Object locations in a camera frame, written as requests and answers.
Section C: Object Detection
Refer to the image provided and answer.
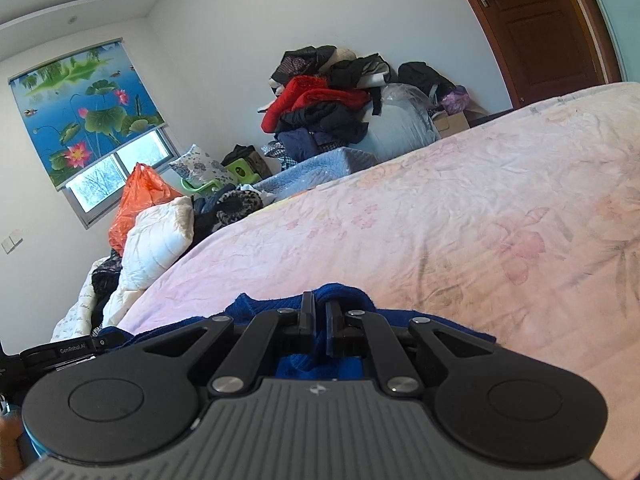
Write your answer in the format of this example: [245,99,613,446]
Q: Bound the black bag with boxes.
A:
[220,144,266,181]

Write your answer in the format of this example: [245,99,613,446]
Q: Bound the green plastic stool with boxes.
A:
[181,157,261,196]

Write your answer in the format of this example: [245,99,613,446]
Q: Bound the lotus print roller blind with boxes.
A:
[7,37,166,191]

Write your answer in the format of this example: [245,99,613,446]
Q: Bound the light blue blanket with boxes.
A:
[252,149,381,206]

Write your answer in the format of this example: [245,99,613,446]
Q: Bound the navy clothes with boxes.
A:
[192,195,224,246]

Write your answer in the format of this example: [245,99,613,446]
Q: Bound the person's left hand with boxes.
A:
[0,416,25,479]

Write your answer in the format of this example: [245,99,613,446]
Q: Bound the black garment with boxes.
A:
[397,61,459,104]

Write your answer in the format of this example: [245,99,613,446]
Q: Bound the window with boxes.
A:
[65,127,182,230]

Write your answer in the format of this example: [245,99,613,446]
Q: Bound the floral pillow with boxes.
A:
[169,144,236,189]

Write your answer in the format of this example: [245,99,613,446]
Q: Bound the white quilted jacket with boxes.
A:
[102,195,195,329]

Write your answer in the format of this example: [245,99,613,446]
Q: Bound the dark patterned clothes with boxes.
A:
[90,249,125,322]

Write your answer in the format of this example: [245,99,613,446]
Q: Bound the white wall switch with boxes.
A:
[0,229,25,255]

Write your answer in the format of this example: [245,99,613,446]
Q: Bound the cardboard box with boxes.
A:
[432,110,474,140]

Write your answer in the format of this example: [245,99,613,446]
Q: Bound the orange plastic bag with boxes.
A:
[109,162,185,256]

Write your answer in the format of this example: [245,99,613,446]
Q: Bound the light blue bundle in plastic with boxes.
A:
[360,82,444,154]

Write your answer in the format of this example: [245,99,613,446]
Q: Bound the pile of dark clothes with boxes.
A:
[270,45,394,161]

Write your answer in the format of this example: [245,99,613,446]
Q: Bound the purple garment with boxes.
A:
[440,85,471,116]

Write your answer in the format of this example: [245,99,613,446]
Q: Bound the pink floral bedsheet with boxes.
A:
[115,80,640,480]

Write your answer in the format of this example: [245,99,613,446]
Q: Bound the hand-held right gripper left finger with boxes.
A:
[127,291,317,397]

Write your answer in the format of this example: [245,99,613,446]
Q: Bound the blue knit garment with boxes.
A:
[97,282,499,382]

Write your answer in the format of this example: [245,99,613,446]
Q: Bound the brown wooden door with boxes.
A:
[442,0,624,111]

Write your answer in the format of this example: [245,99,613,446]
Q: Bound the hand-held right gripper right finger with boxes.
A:
[325,300,506,396]

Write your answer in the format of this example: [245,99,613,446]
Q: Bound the red garment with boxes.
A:
[260,75,372,134]

